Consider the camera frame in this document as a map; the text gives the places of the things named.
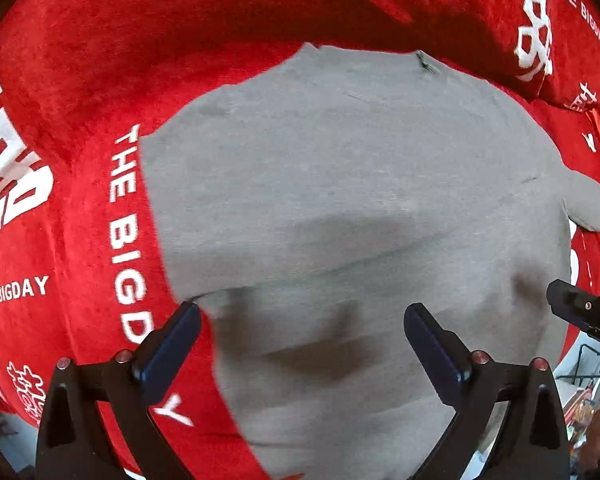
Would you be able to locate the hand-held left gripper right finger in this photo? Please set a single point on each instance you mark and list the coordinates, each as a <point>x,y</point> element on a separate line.
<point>432,355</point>

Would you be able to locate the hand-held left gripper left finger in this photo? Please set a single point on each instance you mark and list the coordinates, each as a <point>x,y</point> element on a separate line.
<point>171,344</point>

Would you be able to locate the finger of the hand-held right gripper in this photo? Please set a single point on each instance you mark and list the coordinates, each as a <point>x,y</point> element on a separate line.
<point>585,312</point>

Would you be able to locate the grey knit garment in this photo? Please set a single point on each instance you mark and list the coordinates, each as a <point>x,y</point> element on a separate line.
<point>330,185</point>

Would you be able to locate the red printed blanket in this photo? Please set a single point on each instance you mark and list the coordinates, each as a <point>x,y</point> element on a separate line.
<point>80,110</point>

